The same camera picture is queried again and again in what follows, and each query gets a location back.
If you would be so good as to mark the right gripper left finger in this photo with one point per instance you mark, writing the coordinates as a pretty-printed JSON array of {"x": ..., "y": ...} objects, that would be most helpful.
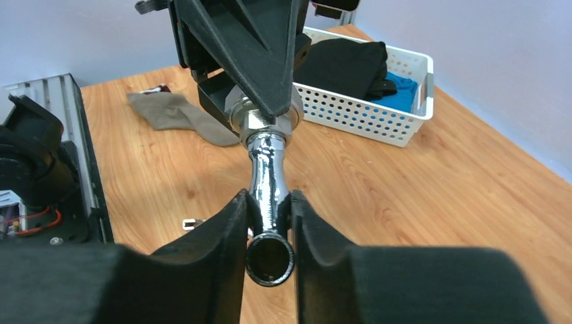
[{"x": 197, "y": 278}]

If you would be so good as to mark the grey-brown sock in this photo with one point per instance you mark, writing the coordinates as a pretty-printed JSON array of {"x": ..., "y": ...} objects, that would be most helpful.
[{"x": 172, "y": 111}]

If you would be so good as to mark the steel threaded pipe fitting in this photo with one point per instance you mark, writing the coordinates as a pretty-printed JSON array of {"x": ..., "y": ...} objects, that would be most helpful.
[{"x": 247, "y": 119}]

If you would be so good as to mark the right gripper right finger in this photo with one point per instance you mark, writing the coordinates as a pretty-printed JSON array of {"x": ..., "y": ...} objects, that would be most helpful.
[{"x": 338, "y": 281}]

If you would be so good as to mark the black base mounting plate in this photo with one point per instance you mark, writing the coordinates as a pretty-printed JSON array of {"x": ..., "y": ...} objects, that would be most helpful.
[{"x": 81, "y": 217}]

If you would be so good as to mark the black cloth in basket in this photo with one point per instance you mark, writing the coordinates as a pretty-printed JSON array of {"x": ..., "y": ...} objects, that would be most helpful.
[{"x": 340, "y": 65}]

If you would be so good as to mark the white plastic basket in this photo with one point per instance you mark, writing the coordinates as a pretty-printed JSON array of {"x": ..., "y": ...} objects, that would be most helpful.
[{"x": 365, "y": 118}]

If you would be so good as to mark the blue cloth in basket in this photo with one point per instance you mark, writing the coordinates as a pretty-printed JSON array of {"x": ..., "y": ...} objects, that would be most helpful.
[{"x": 403, "y": 96}]

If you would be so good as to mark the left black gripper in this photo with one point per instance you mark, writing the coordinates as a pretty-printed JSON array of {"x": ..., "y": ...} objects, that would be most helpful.
[{"x": 253, "y": 41}]

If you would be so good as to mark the chrome water faucet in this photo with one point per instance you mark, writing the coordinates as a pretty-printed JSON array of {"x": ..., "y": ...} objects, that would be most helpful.
[{"x": 270, "y": 257}]

